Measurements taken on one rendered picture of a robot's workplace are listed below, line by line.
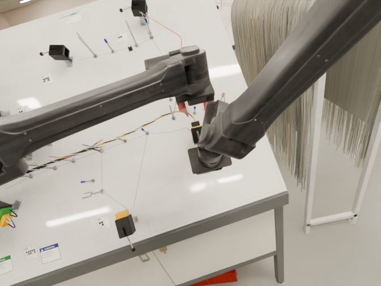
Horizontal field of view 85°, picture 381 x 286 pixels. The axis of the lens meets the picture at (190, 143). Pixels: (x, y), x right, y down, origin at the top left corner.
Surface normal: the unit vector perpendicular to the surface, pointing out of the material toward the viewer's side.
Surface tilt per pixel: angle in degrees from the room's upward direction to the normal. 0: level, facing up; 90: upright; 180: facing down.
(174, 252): 90
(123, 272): 90
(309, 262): 0
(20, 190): 50
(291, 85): 106
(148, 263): 90
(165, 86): 92
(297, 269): 0
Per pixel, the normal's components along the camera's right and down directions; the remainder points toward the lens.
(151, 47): -0.01, -0.13
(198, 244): 0.19, 0.50
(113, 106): 0.51, 0.39
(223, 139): -0.07, 0.79
